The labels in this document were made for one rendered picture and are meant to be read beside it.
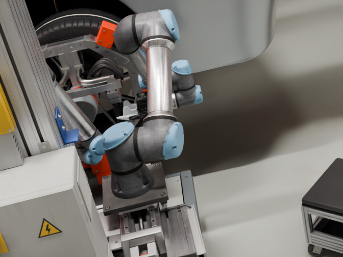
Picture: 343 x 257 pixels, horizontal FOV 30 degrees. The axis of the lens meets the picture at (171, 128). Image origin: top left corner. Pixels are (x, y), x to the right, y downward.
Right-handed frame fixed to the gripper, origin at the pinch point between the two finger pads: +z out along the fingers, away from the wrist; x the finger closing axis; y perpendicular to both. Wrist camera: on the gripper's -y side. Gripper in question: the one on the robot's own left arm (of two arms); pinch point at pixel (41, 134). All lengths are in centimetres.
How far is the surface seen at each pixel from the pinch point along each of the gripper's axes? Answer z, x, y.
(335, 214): -98, 62, 54
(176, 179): 11, 74, 76
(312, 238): -85, 60, 71
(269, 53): 66, 241, 85
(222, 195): -14, 81, 84
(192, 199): -10, 63, 76
